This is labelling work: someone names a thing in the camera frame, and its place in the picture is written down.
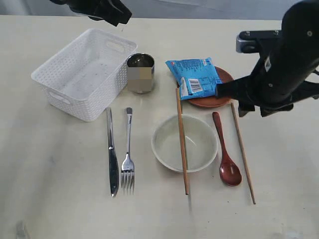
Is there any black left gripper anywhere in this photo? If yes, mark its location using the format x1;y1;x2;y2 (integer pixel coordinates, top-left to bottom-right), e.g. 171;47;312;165
51;0;132;26

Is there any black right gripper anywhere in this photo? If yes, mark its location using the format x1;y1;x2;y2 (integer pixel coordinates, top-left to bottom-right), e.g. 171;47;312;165
215;57;319;117

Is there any wooden chopstick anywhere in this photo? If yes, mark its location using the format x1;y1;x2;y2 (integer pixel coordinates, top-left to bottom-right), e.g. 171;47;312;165
230;102;256;205
175;87;189;195

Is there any shiny steel cup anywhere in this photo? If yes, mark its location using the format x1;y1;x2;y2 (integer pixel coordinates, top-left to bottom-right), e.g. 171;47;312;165
127;53;155;94

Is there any brown round plate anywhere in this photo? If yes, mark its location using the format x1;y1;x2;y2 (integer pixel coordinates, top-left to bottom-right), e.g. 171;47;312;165
186;66;234;108

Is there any blue snack packet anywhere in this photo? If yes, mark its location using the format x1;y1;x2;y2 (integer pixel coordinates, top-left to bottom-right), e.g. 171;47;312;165
165;57;222;100

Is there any white ceramic bowl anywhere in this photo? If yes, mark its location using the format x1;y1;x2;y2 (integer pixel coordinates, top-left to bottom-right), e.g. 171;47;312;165
151;114;218;173

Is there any red-brown wooden spoon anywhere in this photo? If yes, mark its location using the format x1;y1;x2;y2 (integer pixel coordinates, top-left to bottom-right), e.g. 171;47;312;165
212;112;242;186

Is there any steel spoon long handle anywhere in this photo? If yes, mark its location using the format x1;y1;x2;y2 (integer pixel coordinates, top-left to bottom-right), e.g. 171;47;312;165
121;107;135;194

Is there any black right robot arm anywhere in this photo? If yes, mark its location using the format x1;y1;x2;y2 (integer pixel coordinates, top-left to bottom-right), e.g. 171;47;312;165
215;0;319;117

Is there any white perforated plastic basket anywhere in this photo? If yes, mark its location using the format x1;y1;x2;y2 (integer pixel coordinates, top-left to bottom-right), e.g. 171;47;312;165
31;28;138;122

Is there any white curtain backdrop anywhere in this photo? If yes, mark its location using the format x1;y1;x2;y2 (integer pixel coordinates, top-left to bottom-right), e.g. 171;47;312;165
0;0;296;20

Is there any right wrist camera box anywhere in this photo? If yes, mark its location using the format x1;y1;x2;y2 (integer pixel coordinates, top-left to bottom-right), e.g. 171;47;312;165
236;30;282;54

